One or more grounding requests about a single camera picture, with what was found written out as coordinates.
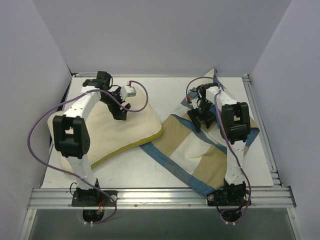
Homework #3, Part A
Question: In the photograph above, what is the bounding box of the cream pillow with yellow edge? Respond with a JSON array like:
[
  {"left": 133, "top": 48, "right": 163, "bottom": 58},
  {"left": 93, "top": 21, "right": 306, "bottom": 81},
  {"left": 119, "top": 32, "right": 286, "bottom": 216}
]
[{"left": 47, "top": 90, "right": 163, "bottom": 176}]

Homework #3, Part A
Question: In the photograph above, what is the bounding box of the blue tan white checked pillowcase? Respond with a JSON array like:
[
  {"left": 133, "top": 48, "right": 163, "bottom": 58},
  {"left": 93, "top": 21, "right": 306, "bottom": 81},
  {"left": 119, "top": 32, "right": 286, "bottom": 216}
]
[{"left": 139, "top": 68, "right": 260, "bottom": 199}]

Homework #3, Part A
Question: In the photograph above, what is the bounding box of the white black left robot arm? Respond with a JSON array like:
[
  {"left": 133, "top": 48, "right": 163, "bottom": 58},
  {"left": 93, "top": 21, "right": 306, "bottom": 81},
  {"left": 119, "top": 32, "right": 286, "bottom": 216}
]
[{"left": 52, "top": 71, "right": 136, "bottom": 206}]

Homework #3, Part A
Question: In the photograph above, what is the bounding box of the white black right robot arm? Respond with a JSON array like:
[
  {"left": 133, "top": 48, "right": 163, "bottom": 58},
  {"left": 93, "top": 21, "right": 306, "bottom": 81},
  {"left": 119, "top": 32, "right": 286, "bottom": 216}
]
[{"left": 186, "top": 83, "right": 251, "bottom": 205}]

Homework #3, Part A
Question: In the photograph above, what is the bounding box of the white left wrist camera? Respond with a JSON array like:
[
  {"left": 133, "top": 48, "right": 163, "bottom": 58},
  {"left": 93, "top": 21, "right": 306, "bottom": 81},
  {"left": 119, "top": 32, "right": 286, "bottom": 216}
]
[{"left": 120, "top": 85, "right": 137, "bottom": 100}]

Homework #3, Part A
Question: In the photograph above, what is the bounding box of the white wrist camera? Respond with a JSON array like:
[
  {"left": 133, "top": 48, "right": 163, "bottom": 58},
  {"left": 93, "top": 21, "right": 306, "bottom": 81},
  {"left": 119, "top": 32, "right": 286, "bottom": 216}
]
[
  {"left": 120, "top": 85, "right": 137, "bottom": 100},
  {"left": 186, "top": 89, "right": 199, "bottom": 104}
]

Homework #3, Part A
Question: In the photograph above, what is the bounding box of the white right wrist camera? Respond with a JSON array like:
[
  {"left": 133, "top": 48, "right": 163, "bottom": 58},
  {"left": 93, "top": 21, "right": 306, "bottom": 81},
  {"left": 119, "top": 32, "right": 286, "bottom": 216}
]
[{"left": 186, "top": 89, "right": 199, "bottom": 104}]

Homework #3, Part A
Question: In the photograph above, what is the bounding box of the aluminium back frame rail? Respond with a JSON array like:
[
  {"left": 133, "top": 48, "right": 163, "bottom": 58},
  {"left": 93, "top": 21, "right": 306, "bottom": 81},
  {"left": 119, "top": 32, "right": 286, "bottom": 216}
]
[{"left": 71, "top": 71, "right": 251, "bottom": 79}]

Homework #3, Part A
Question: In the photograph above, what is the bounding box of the aluminium frame rail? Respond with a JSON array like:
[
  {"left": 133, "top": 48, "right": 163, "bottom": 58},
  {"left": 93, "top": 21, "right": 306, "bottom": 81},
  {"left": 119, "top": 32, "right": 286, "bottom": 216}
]
[
  {"left": 71, "top": 71, "right": 251, "bottom": 79},
  {"left": 27, "top": 187, "right": 296, "bottom": 210}
]

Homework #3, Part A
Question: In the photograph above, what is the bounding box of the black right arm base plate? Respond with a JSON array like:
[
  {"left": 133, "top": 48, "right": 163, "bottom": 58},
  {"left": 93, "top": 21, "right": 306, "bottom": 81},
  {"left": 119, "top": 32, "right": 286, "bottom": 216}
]
[{"left": 207, "top": 181, "right": 249, "bottom": 207}]

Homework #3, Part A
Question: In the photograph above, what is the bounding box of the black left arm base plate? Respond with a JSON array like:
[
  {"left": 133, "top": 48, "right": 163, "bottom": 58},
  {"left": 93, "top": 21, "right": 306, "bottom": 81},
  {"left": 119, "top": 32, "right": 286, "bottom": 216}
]
[{"left": 71, "top": 187, "right": 115, "bottom": 207}]

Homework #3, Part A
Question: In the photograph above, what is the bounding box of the aluminium front frame rail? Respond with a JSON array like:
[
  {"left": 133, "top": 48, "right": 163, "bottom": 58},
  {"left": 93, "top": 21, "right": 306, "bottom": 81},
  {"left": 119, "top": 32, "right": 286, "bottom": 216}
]
[{"left": 27, "top": 187, "right": 296, "bottom": 210}]

